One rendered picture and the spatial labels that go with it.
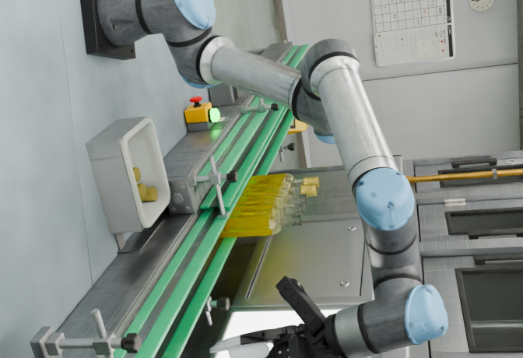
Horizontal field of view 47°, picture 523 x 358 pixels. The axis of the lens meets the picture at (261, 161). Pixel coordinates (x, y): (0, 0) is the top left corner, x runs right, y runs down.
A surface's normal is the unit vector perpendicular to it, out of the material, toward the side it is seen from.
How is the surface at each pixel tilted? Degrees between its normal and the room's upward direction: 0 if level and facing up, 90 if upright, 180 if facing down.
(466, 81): 90
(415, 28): 90
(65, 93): 0
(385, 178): 90
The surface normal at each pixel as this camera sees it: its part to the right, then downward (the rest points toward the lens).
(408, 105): -0.20, 0.37
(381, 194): -0.25, -0.69
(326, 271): -0.17, -0.93
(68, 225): 0.97, -0.08
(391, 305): -0.56, -0.58
